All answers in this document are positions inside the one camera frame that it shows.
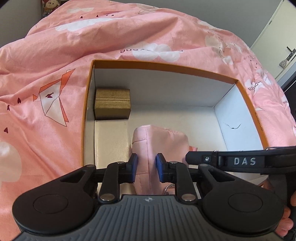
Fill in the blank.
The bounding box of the white rectangular box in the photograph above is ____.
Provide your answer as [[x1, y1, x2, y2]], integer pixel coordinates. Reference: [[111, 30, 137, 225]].
[[94, 119, 134, 170]]

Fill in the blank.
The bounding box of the gold box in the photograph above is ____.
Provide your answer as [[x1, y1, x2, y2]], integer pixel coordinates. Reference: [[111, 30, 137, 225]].
[[94, 88, 132, 121]]

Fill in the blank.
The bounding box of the pink printed blanket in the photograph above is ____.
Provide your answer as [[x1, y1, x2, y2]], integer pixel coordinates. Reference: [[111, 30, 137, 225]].
[[0, 0, 296, 237]]

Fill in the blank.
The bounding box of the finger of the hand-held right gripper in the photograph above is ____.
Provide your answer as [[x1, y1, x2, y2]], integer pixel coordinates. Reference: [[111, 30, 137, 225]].
[[185, 150, 219, 166]]

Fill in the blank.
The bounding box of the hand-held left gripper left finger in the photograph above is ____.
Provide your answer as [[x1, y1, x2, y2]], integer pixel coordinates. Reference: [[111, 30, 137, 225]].
[[59, 153, 139, 204]]

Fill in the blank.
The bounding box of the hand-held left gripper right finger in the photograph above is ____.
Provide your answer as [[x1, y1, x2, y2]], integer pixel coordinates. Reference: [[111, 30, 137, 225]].
[[155, 152, 234, 204]]

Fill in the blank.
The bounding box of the dark furniture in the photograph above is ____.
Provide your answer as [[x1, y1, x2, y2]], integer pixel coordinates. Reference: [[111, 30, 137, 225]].
[[280, 75, 296, 99]]

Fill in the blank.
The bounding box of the cream door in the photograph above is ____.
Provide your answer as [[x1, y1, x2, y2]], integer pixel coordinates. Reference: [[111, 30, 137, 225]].
[[251, 0, 296, 81]]

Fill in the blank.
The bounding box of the person's right hand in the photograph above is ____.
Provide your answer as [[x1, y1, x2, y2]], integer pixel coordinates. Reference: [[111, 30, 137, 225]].
[[263, 178, 293, 238]]

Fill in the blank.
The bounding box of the orange cardboard box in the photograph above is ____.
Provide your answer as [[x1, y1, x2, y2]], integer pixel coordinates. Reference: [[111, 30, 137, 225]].
[[82, 59, 270, 197]]

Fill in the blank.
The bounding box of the pink leather wallet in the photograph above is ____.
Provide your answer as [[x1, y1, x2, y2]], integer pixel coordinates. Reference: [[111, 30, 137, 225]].
[[131, 125, 197, 195]]

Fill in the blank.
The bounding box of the black door handle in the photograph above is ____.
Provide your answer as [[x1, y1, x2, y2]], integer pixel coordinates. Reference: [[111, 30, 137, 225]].
[[286, 46, 296, 62]]

